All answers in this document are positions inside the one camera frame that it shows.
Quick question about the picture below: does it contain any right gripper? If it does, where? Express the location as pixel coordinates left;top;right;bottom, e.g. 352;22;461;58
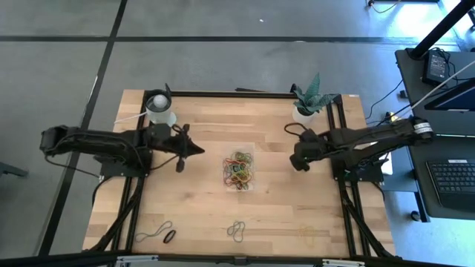
289;130;330;173

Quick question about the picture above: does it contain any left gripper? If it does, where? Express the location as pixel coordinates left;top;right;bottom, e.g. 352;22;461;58
142;123;206;174

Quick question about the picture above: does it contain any clear plastic bin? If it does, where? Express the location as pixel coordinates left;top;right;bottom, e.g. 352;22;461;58
221;142;258;194

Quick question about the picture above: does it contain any rubber bands bottom left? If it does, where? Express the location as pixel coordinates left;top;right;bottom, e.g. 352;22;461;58
134;220;174;243

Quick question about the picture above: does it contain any white cylindrical table device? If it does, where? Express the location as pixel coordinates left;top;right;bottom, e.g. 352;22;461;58
143;88;178;131

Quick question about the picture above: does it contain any snake plant in white pot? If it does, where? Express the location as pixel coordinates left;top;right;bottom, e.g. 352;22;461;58
290;72;341;125

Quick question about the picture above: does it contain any black side desk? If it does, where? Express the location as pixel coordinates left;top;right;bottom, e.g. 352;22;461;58
370;47;475;223

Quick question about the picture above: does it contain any black laptop keyboard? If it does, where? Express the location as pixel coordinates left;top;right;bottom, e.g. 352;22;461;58
425;158;475;213

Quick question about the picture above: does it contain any black power adapter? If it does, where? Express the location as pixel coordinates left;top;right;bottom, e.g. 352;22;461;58
422;49;453;85

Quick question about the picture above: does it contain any dark monitor screen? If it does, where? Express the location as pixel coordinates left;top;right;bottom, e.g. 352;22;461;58
424;77;475;113

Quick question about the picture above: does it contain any thin white rod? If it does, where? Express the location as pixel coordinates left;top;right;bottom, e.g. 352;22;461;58
407;59;475;109

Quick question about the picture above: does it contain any grey chair leg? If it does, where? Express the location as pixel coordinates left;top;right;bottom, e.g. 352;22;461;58
0;162;30;179

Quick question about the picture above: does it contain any black diagonal pole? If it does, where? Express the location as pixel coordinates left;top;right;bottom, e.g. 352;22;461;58
407;0;475;59

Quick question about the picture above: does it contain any black looped wrist cable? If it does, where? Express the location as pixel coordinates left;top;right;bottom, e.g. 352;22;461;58
170;124;188;139
284;122;309;139

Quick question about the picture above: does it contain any white device cable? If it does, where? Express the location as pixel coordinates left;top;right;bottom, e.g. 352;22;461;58
113;110;149;125

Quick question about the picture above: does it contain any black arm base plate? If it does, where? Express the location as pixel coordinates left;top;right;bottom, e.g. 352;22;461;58
99;159;152;178
331;159;384;183

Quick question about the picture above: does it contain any black aluminium frame rail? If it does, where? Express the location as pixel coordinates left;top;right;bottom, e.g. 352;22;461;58
142;90;337;100

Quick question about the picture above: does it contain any black aluminium side frame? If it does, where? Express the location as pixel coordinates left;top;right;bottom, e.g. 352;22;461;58
325;94;400;259
87;92;155;257

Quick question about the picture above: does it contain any black floor cable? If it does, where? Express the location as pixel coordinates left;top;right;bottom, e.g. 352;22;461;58
365;79;405;120

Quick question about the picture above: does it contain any silver metal bracket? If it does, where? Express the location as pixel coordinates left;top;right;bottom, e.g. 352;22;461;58
321;258;367;267
115;254;160;267

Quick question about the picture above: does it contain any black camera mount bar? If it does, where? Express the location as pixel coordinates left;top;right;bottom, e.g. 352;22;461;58
0;250;475;267

